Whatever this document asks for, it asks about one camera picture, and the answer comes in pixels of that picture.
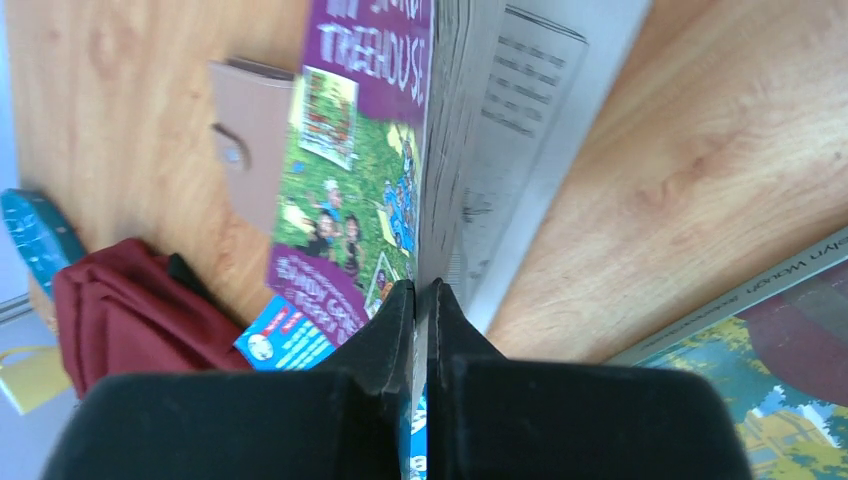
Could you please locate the red backpack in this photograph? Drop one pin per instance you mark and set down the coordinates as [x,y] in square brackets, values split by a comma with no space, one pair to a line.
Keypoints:
[129,309]

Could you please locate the yellow mug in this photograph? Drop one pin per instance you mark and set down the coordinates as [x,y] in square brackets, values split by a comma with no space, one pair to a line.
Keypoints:
[32,376]

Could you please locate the blue comic book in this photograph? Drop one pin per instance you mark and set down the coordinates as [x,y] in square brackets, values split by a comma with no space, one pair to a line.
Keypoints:
[285,338]

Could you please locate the brown leather wallet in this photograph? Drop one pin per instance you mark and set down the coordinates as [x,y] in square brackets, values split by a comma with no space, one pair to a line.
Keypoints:
[252,102]

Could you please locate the yellow illustrated book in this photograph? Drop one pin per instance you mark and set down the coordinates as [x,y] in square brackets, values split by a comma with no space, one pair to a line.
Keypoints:
[775,348]

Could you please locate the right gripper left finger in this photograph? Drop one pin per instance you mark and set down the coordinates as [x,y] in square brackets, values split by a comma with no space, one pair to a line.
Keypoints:
[347,418]

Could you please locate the purple treehouse book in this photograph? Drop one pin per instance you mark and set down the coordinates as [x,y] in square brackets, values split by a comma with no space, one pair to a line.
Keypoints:
[427,139]

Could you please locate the blue polka dot plate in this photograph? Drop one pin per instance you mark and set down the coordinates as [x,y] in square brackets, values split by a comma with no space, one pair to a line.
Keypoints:
[44,238]

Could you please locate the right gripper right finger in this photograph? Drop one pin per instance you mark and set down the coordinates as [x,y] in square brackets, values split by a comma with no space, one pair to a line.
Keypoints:
[491,417]

